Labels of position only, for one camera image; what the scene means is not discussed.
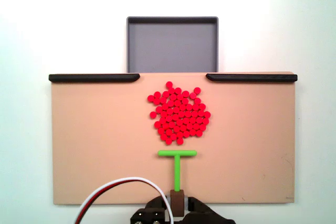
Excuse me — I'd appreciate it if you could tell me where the black edge rail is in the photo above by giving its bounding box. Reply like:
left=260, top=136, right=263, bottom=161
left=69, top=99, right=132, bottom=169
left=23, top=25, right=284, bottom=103
left=205, top=73, right=298, bottom=83
left=48, top=73, right=141, bottom=83

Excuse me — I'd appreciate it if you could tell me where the grey square plastic tray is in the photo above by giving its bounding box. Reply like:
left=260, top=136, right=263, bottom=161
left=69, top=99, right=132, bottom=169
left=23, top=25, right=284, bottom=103
left=126, top=16, right=219, bottom=73

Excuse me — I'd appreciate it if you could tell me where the pile of red round granules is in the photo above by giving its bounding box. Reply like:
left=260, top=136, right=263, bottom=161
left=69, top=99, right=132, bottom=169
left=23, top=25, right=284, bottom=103
left=146, top=81, right=212, bottom=146

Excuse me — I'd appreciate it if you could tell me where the white red black servo cable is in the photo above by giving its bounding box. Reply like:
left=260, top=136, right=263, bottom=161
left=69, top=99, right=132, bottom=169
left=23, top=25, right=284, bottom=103
left=73, top=177, right=174, bottom=224

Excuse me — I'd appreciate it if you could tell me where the beige rectangular work board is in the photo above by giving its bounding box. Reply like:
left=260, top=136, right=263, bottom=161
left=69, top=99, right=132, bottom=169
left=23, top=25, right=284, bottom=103
left=49, top=71, right=298, bottom=206

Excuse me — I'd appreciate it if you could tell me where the green T-shaped pusher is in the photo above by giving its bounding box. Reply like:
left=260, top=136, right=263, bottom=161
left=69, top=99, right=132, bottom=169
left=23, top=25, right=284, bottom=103
left=157, top=150, right=198, bottom=217

